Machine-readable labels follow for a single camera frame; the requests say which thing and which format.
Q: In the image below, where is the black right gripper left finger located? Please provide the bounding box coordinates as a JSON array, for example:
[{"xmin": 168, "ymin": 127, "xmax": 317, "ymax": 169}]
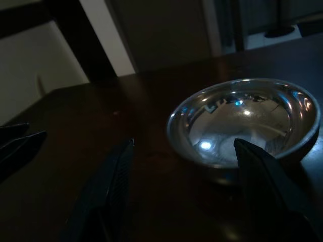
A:
[{"xmin": 59, "ymin": 138, "xmax": 135, "ymax": 242}]

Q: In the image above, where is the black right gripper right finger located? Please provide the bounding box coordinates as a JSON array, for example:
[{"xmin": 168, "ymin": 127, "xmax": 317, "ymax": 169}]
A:
[{"xmin": 233, "ymin": 138, "xmax": 318, "ymax": 242}]

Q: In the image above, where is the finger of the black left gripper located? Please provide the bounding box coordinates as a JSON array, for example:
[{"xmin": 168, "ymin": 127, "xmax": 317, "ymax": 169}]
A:
[
  {"xmin": 0, "ymin": 122, "xmax": 30, "ymax": 147},
  {"xmin": 0, "ymin": 131, "xmax": 47, "ymax": 183}
]

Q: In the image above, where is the shiny steel bowl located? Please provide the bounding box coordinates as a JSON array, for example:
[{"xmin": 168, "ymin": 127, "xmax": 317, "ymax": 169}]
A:
[{"xmin": 166, "ymin": 78, "xmax": 320, "ymax": 185}]

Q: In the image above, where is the dark wooden cream cushioned chair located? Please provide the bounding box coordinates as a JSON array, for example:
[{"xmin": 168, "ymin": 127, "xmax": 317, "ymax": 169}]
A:
[{"xmin": 0, "ymin": 0, "xmax": 118, "ymax": 125}]

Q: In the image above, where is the grey sofa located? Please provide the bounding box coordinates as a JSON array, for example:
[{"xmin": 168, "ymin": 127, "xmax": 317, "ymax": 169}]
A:
[{"xmin": 239, "ymin": 0, "xmax": 323, "ymax": 33}]

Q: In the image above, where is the black round pedestal stand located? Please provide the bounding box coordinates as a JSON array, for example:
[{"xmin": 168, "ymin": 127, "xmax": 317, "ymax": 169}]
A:
[{"xmin": 264, "ymin": 0, "xmax": 296, "ymax": 38}]

